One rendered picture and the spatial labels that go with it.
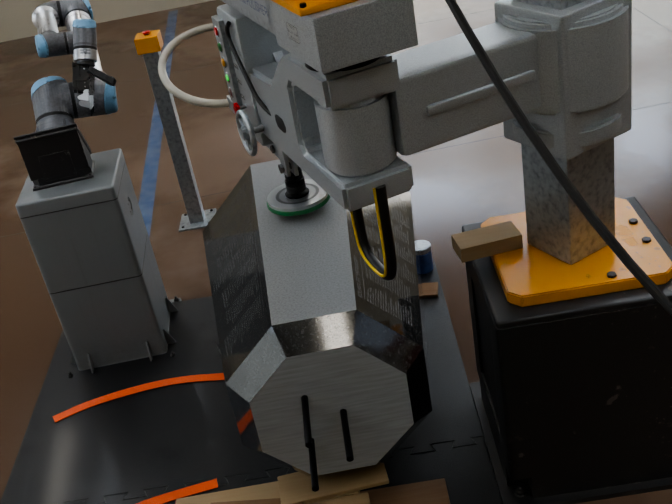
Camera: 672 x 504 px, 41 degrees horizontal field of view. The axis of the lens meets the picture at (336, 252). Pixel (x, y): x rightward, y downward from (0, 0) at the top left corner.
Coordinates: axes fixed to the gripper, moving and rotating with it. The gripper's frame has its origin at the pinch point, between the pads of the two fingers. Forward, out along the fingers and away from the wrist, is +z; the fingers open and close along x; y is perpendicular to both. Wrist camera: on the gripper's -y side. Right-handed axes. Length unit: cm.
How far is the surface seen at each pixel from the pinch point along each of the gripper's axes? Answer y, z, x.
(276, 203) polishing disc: -60, 41, 64
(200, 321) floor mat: -44, 87, -56
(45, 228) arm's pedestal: 20, 44, -15
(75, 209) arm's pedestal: 8.2, 36.9, -9.8
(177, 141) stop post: -40, -6, -120
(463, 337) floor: -147, 95, 10
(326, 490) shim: -68, 133, 92
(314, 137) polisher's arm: -62, 27, 122
